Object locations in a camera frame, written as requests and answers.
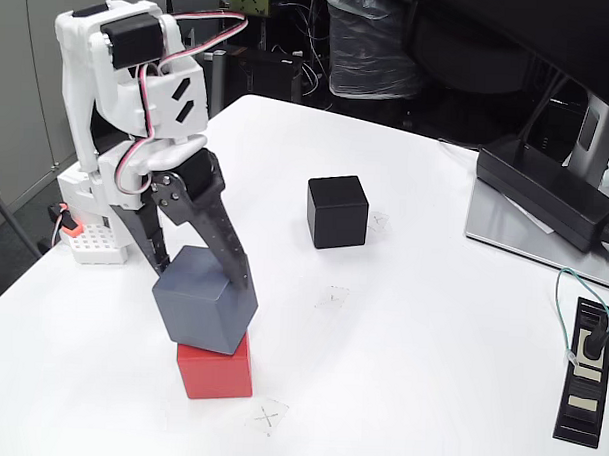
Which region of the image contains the grey cube block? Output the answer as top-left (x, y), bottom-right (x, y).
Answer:
top-left (149, 245), bottom-right (262, 357)

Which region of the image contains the black cube block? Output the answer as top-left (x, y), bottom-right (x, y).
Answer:
top-left (305, 173), bottom-right (371, 251)

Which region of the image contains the white perforated table clamp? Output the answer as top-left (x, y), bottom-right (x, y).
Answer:
top-left (57, 221), bottom-right (132, 267)

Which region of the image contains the orange clamp piece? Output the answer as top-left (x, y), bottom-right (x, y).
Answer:
top-left (46, 202), bottom-right (84, 239)

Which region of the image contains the red cube block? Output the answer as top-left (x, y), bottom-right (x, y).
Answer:
top-left (174, 328), bottom-right (256, 402)

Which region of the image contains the grey metal cabinet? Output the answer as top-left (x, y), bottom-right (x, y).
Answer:
top-left (0, 0), bottom-right (169, 234)

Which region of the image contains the plastic wrapped bin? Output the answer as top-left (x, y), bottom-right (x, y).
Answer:
top-left (319, 0), bottom-right (429, 101)

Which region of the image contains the white paper sheet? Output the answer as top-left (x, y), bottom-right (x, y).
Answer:
top-left (502, 193), bottom-right (557, 234)

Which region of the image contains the black power adapter brick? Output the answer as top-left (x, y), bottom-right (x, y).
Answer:
top-left (472, 138), bottom-right (609, 255)

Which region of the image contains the black monitor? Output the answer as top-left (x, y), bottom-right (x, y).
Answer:
top-left (413, 0), bottom-right (609, 120)

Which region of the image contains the silver monitor stand neck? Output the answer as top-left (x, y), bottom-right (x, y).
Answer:
top-left (560, 89), bottom-right (609, 188)

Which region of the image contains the black power plug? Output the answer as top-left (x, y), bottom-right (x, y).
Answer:
top-left (577, 300), bottom-right (609, 363)

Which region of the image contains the black power strip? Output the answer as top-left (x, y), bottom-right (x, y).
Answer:
top-left (551, 295), bottom-right (609, 450)

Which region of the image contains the red white black arm cable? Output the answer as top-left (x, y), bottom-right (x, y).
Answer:
top-left (113, 9), bottom-right (249, 202)

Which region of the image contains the silver monitor base plate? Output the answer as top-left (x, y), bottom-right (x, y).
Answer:
top-left (463, 177), bottom-right (609, 293)

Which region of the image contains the green wire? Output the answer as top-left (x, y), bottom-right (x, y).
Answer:
top-left (552, 266), bottom-right (609, 368)

